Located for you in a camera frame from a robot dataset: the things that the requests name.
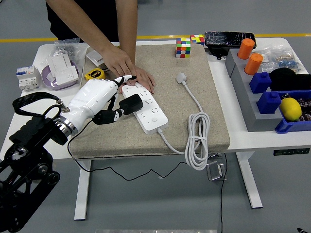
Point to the dark circuit board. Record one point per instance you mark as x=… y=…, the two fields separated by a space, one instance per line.
x=306 y=102

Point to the white circuit breaker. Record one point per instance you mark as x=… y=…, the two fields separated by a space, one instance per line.
x=26 y=78

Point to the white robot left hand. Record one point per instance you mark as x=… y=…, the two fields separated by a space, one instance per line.
x=92 y=99

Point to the white power strip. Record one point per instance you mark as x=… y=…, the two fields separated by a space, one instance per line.
x=150 y=114

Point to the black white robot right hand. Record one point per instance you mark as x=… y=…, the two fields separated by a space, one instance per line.
x=302 y=230

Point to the person's right hand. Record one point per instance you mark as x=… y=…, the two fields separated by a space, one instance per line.
x=116 y=60

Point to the white wall socket panel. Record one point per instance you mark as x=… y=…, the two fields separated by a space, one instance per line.
x=68 y=76

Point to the grey stepped block holder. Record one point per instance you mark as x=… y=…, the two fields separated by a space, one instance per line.
x=243 y=97

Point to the multicoloured puzzle cube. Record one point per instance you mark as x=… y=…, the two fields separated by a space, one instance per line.
x=198 y=40
x=183 y=48

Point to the yellow lemon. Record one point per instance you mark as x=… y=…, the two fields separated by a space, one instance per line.
x=290 y=109

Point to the black table control panel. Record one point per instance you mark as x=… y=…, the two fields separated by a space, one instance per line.
x=291 y=152

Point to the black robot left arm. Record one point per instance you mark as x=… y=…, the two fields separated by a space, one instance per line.
x=24 y=170

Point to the black plastic-wrapped device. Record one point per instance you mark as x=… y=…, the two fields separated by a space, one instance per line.
x=228 y=40

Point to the blue plastic block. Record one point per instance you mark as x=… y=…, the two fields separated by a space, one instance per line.
x=268 y=103
x=260 y=83

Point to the white wall switch panel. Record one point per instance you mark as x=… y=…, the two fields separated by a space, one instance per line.
x=93 y=58

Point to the clear bag of screws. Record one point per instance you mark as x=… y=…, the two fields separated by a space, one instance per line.
x=65 y=47

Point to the clear bag of small parts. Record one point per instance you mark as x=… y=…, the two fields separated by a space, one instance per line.
x=284 y=60

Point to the orange cylinder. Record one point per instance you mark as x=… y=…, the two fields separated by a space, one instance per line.
x=253 y=64
x=246 y=48

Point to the person's left forearm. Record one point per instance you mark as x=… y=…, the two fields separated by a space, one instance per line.
x=126 y=24

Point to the person's right forearm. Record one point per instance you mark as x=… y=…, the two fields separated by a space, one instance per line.
x=87 y=26

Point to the blue plastic bin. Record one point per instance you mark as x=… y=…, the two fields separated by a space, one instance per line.
x=291 y=126

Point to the yellow tape measure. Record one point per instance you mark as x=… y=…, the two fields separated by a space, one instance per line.
x=96 y=73

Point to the black power adapter plug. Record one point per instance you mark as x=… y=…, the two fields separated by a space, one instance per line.
x=131 y=104

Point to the white table leg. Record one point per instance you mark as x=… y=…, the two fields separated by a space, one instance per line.
x=81 y=194
x=250 y=184

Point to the person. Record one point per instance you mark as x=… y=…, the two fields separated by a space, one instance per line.
x=59 y=29

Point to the purple bowl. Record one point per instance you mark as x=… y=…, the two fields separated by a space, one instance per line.
x=48 y=82

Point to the grey-brown fabric mat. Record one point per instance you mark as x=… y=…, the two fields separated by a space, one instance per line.
x=175 y=109

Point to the white blank switch plate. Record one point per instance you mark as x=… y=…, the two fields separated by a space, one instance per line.
x=59 y=63

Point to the person's left hand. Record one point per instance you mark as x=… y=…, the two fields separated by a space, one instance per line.
x=145 y=80

